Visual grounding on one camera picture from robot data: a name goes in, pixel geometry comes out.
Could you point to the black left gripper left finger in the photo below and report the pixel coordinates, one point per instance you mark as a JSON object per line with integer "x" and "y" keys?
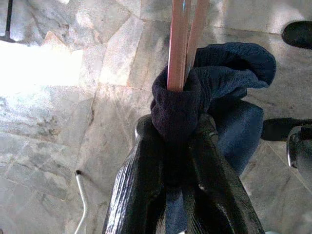
{"x": 136, "y": 185}

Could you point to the navy garment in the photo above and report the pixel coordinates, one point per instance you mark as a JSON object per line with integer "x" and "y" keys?
{"x": 175, "y": 109}

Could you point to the black metal drying rack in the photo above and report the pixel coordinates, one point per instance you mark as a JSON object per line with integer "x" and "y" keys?
{"x": 9, "y": 14}

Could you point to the light blue folding table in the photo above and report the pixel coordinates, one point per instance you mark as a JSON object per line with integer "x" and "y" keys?
{"x": 81, "y": 192}

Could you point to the pink plastic hanger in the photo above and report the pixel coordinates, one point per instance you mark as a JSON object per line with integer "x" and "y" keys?
{"x": 198, "y": 24}
{"x": 178, "y": 48}

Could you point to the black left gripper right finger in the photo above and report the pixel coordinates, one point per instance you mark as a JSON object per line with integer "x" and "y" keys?
{"x": 214, "y": 190}

